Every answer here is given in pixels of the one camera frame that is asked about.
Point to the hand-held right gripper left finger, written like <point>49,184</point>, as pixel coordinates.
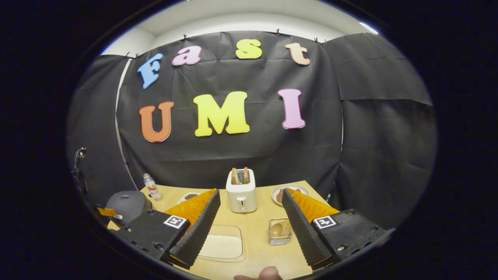
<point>200,229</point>

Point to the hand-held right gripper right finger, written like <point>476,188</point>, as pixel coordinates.
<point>303,229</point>

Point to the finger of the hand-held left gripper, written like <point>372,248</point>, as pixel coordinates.
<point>106,212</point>

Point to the clear plastic rice container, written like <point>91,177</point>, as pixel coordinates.
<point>223,229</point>

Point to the dark grey rice cooker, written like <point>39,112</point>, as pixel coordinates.
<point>128,204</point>

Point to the white uncooked rice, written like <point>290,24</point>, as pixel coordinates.
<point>223,247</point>

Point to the divided plate of beans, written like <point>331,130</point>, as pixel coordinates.
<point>190,196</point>

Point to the red sausage piece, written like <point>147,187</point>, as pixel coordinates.
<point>280,195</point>

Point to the small round plate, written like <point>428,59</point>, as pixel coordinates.
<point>297,188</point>

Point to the white toaster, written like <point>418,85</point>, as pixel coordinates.
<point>241,198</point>

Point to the clear plastic bottle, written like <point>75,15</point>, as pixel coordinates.
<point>152,188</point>

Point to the toast slice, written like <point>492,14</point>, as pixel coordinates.
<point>234,177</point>
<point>246,175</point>

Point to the black backdrop cloth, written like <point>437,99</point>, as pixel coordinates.
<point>249,155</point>

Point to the ceiling light panel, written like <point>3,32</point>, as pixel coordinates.
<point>369,28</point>

